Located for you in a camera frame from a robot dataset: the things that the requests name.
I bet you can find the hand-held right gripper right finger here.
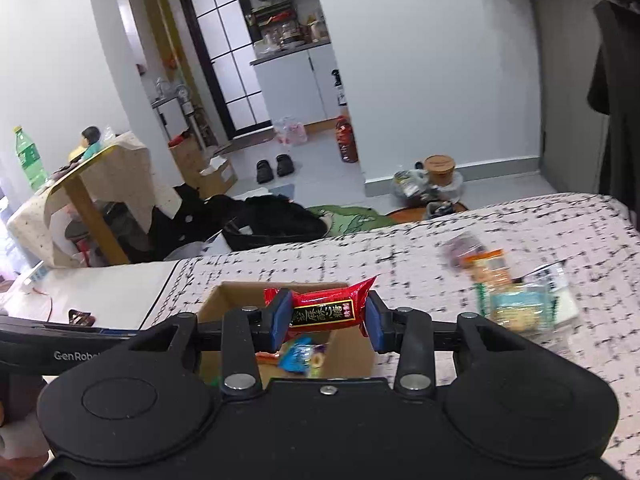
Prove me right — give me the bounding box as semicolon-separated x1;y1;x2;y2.
364;291;506;395

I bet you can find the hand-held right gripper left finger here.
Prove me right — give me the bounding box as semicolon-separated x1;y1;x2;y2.
135;290;293;396

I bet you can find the red snack packet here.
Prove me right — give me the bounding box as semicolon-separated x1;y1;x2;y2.
263;275;378;333

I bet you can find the large green snack packet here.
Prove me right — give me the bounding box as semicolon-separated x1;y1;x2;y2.
474;282;493;318

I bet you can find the purple clear snack packet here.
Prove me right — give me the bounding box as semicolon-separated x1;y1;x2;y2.
440;234;488;271

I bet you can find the orange snack packet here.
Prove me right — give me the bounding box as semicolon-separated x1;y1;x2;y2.
462;249;511;286

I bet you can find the black white snack packet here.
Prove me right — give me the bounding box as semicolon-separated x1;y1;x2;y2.
520;262;581;323

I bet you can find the person's left hand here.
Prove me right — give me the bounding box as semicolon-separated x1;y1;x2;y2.
0;375;51;478

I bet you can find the white bed sheet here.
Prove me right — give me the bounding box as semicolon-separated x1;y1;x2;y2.
0;259;180;331

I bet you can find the white power strip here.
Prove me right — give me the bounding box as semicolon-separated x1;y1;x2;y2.
17;266;51;288

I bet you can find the black bag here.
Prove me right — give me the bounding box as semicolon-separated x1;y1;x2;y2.
220;194;331;251

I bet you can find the green rug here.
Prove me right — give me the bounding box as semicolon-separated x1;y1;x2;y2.
306;204;398;235

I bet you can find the brown round mat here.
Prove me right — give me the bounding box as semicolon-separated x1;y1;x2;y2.
387;200;471;223

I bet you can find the plastic trash bag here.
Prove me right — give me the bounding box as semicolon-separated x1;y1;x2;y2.
392;169;431;206

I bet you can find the black jacket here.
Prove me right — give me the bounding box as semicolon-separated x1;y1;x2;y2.
150;184;236;256

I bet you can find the clear plastic container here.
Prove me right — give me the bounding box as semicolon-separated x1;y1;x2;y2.
430;172;466;206

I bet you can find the small cardboard box white paper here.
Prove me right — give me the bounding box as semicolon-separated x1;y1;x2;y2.
199;156;238;196

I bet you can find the brown paper bucket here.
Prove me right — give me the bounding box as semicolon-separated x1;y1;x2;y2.
424;155;457;186

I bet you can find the small wooden side table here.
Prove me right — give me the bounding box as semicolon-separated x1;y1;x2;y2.
7;131;183;268

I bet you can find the cardboard box red item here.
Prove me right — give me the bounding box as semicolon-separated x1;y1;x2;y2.
167;132;206;186

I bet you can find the green soda bottle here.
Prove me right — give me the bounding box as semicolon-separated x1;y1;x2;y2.
12;126;48;192

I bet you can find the doll figure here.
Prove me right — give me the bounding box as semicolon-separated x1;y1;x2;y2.
67;126;103;163

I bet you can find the white kitchen cabinet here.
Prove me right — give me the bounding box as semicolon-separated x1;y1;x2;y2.
250;42;348;126

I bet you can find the standing fan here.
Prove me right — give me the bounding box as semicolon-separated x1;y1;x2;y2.
175;82;206;146

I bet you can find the black framed glass door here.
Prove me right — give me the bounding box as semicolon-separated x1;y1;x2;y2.
177;0;273;141

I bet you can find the grey door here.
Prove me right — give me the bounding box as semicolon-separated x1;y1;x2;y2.
530;0;613;193

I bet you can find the black coat pile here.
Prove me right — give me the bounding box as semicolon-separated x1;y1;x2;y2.
587;0;640;233

